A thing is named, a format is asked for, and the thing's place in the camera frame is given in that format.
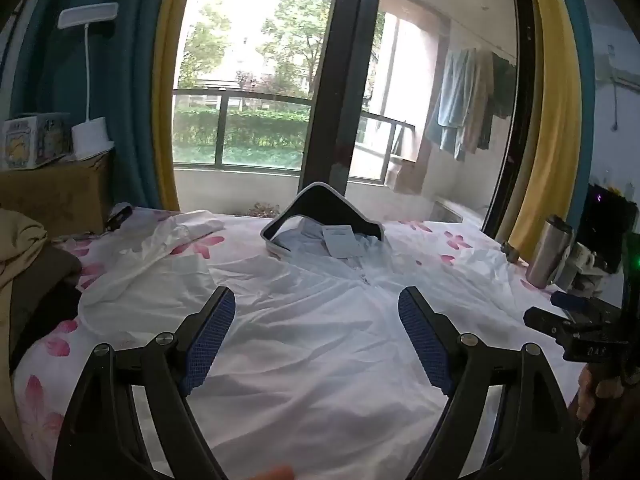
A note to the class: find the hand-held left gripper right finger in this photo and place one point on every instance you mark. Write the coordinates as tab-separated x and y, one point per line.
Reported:
422	340

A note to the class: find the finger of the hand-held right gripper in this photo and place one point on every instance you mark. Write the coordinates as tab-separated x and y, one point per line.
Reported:
545	322
570	301

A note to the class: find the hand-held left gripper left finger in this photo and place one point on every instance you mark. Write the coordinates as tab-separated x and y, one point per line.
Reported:
212	340

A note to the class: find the white hooded jacket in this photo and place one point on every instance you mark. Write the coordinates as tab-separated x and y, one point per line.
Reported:
310	320

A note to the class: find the person's right hand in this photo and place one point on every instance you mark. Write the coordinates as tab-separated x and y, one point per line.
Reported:
595	392

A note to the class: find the person's left hand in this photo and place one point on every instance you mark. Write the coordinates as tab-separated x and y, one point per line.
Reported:
272	474

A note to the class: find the white mug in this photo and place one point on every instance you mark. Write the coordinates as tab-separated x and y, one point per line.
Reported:
582	257

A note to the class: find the steel tumbler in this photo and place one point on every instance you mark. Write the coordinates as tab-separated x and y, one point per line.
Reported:
547	255

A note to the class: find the small dark sill object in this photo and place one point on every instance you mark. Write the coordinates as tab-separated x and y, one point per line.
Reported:
510	251

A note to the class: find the black box with lights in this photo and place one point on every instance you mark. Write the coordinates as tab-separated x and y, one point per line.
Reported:
602	230

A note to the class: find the white balcony appliance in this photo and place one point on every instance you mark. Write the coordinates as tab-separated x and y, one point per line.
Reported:
457	210

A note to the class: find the dried plant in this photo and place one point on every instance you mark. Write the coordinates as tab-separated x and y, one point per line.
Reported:
262	210

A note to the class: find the small black device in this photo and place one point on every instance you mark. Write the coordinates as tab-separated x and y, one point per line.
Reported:
117	216

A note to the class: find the floral bedsheet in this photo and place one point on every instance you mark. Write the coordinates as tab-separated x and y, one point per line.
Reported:
55	350

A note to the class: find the balcony cardboard piece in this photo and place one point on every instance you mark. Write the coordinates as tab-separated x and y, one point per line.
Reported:
405	175

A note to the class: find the yellow curtain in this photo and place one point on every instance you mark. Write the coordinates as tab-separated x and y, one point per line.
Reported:
165	85
547	135

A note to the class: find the dark cloth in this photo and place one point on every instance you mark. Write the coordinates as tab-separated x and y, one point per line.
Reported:
45	290

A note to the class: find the balcony railing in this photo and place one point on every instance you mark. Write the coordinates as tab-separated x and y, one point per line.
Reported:
222	130

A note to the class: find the green hedge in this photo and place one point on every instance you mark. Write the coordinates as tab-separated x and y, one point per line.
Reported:
260	135

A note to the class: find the brown cardboard box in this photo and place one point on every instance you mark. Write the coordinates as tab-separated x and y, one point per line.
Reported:
55	195

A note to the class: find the beige hanging garment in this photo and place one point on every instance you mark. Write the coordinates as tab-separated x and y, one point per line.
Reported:
480	105

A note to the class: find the teal curtain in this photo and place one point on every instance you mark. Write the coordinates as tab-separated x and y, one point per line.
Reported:
135	85
580	85

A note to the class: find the beige cloth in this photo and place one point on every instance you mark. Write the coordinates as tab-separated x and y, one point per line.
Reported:
17	245

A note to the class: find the dark hanging garment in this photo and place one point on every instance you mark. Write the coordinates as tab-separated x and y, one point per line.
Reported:
500	90

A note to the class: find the white desk lamp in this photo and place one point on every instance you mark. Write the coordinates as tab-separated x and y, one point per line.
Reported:
92	135

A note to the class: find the light blue hanging garment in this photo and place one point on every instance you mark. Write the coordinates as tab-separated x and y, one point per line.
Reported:
452	95

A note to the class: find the printed cartoon box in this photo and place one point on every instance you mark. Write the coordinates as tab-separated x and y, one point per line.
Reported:
52	135
20	142

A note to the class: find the black window pillar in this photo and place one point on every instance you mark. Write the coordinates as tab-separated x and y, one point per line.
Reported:
340	85

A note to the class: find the black door frame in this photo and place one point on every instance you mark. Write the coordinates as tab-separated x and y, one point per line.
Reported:
520	110

